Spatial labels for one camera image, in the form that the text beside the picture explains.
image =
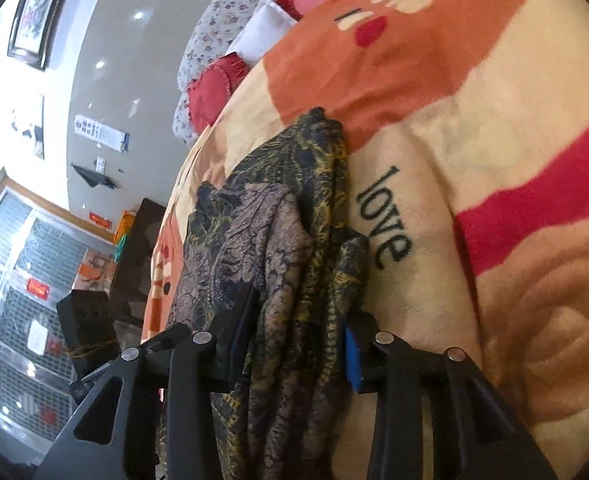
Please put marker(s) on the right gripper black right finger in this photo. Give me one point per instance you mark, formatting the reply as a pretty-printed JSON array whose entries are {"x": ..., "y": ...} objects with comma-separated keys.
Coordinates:
[{"x": 435, "y": 412}]

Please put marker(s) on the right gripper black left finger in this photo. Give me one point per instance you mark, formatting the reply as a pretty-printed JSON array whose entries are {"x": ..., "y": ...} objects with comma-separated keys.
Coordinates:
[{"x": 170, "y": 378}]

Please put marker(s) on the dark floral patterned garment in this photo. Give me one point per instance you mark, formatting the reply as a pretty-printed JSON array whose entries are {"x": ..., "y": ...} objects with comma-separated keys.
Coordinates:
[{"x": 279, "y": 223}]

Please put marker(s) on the dark wooden nightstand right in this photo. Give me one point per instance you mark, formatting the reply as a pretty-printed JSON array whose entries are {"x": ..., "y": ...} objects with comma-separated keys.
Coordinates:
[{"x": 131, "y": 283}]

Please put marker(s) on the clutter on right nightstand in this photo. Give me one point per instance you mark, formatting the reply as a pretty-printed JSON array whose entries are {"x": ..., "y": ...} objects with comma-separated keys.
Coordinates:
[{"x": 97, "y": 270}]

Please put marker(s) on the glass door with grille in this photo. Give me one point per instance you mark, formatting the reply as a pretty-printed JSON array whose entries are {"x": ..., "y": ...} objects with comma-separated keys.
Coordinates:
[{"x": 40, "y": 252}]

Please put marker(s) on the right red heart pillow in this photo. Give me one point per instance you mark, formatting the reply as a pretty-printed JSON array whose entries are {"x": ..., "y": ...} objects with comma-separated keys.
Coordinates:
[{"x": 211, "y": 91}]

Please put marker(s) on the red orange cream love blanket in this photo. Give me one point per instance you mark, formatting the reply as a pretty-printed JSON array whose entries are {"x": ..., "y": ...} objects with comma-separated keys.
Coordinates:
[{"x": 467, "y": 128}]

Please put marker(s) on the floral quilted headboard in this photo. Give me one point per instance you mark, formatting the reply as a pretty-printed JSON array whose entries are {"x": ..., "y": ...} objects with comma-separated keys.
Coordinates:
[{"x": 217, "y": 27}]

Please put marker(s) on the white small pillow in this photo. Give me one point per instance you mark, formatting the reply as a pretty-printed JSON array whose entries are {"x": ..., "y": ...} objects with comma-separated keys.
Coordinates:
[{"x": 268, "y": 24}]

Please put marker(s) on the dark item hanging on wall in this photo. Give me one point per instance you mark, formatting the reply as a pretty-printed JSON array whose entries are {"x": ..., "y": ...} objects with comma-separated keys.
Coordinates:
[{"x": 93, "y": 178}]

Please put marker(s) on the wall calendar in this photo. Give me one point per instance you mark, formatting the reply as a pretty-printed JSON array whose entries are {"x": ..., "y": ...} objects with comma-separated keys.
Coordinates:
[{"x": 102, "y": 134}]

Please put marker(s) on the framed wall picture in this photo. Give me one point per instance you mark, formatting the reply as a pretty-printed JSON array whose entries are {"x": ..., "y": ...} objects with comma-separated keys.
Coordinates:
[{"x": 31, "y": 31}]

